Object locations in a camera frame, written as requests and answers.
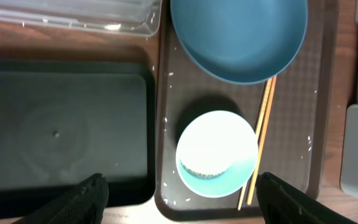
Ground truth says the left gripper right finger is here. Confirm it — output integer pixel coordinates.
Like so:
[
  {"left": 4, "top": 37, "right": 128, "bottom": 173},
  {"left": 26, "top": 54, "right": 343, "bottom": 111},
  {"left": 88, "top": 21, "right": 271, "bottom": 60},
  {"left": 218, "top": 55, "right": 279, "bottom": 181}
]
[{"left": 255, "top": 172, "right": 356, "bottom": 224}]

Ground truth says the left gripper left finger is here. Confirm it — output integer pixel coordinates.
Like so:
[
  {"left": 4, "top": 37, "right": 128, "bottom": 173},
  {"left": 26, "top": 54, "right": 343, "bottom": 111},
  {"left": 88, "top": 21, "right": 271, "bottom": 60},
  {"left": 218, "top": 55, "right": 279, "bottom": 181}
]
[{"left": 13, "top": 173, "right": 109, "bottom": 224}]

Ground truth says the light blue rice bowl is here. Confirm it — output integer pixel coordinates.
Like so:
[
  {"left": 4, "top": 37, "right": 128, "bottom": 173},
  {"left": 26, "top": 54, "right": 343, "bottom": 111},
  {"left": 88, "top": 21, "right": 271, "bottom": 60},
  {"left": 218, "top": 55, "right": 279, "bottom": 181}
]
[{"left": 175, "top": 110, "right": 259, "bottom": 198}]

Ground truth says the wooden chopstick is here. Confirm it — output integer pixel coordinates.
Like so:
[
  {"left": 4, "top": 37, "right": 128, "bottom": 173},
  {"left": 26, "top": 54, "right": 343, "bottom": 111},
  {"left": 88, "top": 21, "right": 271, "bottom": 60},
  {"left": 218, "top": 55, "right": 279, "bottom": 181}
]
[
  {"left": 246, "top": 77, "right": 277, "bottom": 205},
  {"left": 237, "top": 78, "right": 272, "bottom": 211}
]

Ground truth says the blue plate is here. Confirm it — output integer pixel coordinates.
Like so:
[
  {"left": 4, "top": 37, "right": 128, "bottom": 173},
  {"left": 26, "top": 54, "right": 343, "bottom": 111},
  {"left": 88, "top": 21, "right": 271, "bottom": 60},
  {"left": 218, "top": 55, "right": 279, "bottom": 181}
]
[{"left": 170, "top": 0, "right": 308, "bottom": 85}]

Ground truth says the clear plastic waste bin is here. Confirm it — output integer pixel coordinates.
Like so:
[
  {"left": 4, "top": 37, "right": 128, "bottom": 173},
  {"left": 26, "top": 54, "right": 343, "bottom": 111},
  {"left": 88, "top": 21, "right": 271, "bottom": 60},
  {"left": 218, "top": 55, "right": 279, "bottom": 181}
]
[{"left": 0, "top": 0, "right": 162, "bottom": 37}]

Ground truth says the brown serving tray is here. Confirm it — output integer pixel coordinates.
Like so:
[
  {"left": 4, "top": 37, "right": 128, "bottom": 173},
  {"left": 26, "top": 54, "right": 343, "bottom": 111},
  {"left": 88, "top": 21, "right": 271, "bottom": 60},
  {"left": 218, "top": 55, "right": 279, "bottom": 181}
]
[{"left": 155, "top": 0, "right": 339, "bottom": 222}]

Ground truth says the black plastic tray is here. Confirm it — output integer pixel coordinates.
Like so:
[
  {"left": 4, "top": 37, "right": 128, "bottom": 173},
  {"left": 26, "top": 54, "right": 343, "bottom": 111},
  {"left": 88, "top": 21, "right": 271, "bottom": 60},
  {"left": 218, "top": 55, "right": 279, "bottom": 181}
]
[{"left": 0, "top": 60, "right": 156, "bottom": 218}]

